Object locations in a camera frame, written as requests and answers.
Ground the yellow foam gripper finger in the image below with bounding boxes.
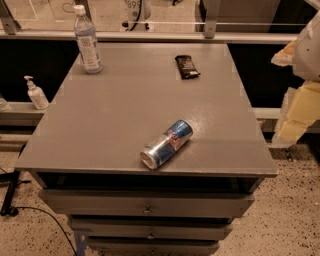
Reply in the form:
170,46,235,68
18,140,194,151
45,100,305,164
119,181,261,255
272,81,320,145

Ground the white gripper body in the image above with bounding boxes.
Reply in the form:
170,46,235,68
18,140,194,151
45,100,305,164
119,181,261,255
293,11,320,82

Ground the clear plastic water bottle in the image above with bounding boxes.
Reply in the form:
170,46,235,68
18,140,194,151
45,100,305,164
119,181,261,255
73,5,103,74

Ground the white pump dispenser bottle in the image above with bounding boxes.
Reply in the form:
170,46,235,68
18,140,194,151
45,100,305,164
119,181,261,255
24,75,49,110

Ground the dark snack bar wrapper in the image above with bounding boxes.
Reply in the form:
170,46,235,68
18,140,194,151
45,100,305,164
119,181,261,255
175,55,200,80

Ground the blue silver energy drink can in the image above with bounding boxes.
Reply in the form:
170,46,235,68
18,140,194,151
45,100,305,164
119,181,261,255
140,120,193,170

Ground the grey drawer cabinet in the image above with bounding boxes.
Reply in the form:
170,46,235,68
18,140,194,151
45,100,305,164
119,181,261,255
17,43,276,256

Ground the black stand leg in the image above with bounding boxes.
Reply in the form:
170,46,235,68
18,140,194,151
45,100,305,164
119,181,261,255
0,170,20,217

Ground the grey metal railing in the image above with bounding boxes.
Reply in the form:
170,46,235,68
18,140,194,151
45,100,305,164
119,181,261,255
1,0,300,44

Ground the black floor cable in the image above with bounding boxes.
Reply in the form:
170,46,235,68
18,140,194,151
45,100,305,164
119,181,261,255
13,205,78,256

